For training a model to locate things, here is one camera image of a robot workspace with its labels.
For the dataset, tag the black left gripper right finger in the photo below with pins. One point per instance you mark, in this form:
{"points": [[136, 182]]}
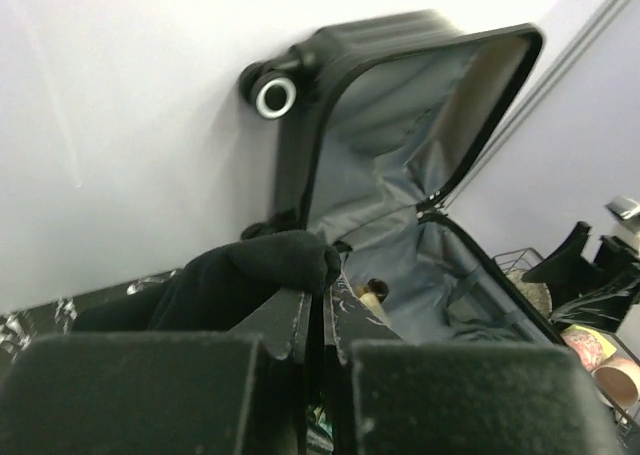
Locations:
{"points": [[388, 396]]}

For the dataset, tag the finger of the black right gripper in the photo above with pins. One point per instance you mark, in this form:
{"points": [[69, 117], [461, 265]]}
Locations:
{"points": [[565, 264]]}

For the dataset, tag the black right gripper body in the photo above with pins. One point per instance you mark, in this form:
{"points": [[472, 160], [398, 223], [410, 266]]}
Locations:
{"points": [[618, 255]]}

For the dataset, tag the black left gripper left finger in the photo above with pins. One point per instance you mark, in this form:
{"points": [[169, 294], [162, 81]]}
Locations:
{"points": [[161, 392]]}

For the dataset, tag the black floral print garment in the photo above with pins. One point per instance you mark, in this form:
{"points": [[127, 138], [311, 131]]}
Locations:
{"points": [[220, 288]]}

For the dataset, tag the space astronaut hard-shell suitcase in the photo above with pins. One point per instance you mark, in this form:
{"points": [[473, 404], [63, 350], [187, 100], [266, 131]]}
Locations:
{"points": [[379, 121]]}

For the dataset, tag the grey woven round coaster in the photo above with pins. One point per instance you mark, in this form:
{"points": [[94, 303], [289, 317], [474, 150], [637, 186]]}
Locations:
{"points": [[537, 294]]}

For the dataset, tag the pink patterned mug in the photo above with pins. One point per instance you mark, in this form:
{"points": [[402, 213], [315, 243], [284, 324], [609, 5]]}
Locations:
{"points": [[592, 347]]}

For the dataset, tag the peach pink mug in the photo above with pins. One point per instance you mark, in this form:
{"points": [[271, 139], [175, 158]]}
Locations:
{"points": [[619, 378]]}

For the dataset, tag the small brown jar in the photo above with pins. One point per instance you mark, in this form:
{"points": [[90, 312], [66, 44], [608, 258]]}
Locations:
{"points": [[378, 287]]}

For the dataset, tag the black wire basket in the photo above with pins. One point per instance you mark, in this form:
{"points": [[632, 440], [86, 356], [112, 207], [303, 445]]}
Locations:
{"points": [[584, 305]]}

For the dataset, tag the aluminium rail frame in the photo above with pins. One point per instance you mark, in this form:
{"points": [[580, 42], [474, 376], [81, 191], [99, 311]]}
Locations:
{"points": [[571, 28]]}

